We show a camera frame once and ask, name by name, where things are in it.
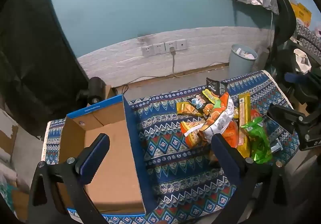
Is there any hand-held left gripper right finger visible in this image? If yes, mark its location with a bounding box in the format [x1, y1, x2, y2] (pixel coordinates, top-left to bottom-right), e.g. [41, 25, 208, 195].
[210, 133, 285, 224]

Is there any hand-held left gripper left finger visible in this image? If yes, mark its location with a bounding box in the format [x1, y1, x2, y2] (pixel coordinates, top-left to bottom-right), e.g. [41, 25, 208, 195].
[27, 133, 111, 224]

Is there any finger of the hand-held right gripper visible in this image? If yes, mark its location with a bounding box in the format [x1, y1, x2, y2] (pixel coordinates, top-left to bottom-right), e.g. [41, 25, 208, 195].
[267, 104, 305, 134]

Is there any cardboard box blue rim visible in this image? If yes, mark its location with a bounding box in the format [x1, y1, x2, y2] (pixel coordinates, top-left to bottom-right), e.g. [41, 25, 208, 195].
[57, 94, 158, 216]

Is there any green snack packet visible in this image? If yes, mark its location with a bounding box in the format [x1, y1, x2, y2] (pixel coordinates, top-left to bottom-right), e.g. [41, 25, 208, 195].
[241, 117, 272, 163]

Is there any large orange chips bag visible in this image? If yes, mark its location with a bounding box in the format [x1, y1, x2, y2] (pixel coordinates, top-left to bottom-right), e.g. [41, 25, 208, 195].
[199, 92, 235, 143]

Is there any long yellow snack packet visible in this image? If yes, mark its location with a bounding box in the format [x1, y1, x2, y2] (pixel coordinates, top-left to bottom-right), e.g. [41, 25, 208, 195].
[236, 93, 251, 158]

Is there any black snack packet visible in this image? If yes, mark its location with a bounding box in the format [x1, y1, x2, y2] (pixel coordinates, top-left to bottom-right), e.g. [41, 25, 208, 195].
[206, 77, 227, 95]

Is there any red orange snack packet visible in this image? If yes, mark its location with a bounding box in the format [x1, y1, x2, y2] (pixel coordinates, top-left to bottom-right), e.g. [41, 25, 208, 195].
[249, 109, 264, 127]

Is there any small silver snack packet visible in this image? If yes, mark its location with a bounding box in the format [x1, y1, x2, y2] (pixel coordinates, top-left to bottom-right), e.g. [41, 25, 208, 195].
[269, 137, 284, 153]

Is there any blue patterned tablecloth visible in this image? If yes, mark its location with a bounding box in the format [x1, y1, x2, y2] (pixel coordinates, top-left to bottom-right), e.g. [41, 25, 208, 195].
[43, 71, 300, 224]

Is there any white paper bag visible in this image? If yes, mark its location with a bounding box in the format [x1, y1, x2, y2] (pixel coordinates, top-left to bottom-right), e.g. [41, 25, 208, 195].
[293, 49, 313, 74]

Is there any blue white snack packet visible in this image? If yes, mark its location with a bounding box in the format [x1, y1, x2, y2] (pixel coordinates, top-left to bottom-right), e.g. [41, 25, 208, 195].
[191, 97, 207, 110]

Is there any yellow orange snack packet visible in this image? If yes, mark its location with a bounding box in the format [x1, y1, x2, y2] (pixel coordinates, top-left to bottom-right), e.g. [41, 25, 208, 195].
[176, 101, 203, 117]

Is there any small yellow snack packet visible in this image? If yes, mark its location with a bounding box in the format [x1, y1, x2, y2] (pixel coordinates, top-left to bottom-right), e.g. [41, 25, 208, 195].
[202, 89, 220, 104]

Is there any grey blue trash bin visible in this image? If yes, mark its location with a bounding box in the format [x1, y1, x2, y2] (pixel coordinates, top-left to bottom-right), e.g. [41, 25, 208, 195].
[228, 44, 258, 79]

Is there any small brown cardboard box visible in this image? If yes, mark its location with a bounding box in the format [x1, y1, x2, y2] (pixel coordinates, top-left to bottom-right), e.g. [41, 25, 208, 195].
[100, 85, 118, 101]

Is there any black cylindrical device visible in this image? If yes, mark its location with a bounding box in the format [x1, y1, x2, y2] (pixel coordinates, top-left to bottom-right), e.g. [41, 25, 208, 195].
[76, 77, 107, 105]

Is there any white crumpled paper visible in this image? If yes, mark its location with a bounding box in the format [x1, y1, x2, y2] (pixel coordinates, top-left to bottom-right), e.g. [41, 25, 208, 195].
[236, 48, 256, 60]

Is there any grey chevron cloth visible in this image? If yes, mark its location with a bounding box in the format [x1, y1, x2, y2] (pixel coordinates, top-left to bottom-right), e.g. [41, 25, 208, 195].
[296, 20, 321, 51]

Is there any flat cardboard piece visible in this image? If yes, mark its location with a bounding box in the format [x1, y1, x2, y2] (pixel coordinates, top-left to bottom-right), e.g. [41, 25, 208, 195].
[11, 190, 30, 222]

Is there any black office chair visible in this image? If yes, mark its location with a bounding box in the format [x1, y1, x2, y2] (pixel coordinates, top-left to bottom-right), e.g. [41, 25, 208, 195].
[267, 0, 321, 114]

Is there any yellow box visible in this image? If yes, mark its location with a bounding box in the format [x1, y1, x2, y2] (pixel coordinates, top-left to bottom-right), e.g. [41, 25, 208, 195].
[290, 0, 313, 26]

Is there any black cloth panel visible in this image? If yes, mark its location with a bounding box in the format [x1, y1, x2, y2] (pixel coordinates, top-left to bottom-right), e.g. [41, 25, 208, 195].
[0, 0, 91, 137]

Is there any grey power cable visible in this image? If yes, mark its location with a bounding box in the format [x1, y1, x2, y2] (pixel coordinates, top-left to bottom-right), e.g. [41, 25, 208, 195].
[170, 47, 183, 78]

